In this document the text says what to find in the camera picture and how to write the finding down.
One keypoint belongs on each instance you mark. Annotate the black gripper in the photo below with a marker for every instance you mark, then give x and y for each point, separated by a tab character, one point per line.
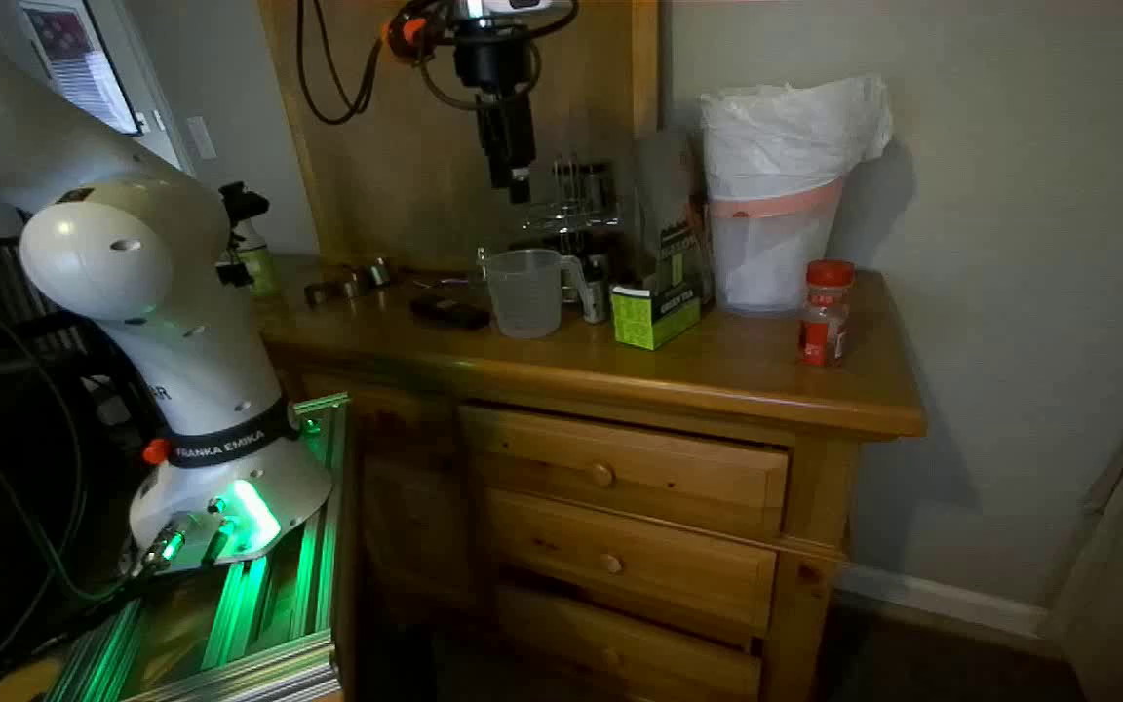
492	60

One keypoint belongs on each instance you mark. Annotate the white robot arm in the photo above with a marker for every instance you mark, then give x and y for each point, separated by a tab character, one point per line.
135	247

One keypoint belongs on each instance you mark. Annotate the clear plastic jug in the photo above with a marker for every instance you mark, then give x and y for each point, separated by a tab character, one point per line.
525	290

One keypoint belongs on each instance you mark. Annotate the black remote control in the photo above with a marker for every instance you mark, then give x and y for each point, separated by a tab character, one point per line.
449	312

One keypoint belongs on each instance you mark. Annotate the green and brown carton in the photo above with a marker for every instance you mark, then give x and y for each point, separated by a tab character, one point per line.
662	290

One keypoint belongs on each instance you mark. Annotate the white lined trash bin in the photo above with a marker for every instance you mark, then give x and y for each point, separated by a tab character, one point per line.
775	163

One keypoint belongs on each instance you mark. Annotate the red lidded spice jar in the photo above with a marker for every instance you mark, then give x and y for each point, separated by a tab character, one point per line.
822	311

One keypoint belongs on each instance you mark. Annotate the wooden dresser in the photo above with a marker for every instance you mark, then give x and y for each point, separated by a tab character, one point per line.
669	524

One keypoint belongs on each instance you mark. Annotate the black camera on stand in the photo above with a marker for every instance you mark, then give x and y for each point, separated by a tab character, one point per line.
245	258

